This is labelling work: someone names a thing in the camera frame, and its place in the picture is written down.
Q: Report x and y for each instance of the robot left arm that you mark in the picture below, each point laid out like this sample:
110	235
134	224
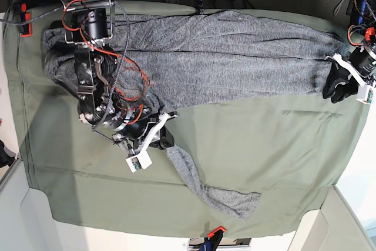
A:
361	36

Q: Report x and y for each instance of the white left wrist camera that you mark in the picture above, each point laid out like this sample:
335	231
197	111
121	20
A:
366	94

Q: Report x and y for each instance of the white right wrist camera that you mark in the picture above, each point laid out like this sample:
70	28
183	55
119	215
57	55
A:
140	161

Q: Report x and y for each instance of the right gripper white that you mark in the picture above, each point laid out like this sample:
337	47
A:
150	131

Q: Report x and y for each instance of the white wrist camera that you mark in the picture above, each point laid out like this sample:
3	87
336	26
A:
366	94
140	161

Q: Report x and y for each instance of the orange black clamp bottom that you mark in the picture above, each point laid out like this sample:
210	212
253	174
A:
213	239

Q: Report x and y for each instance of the grey heathered T-shirt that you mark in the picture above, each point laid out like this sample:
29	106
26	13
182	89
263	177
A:
253	135

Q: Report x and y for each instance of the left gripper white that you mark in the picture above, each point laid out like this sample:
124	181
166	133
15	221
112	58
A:
338	85

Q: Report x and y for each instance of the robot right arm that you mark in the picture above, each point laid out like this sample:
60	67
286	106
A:
89	25

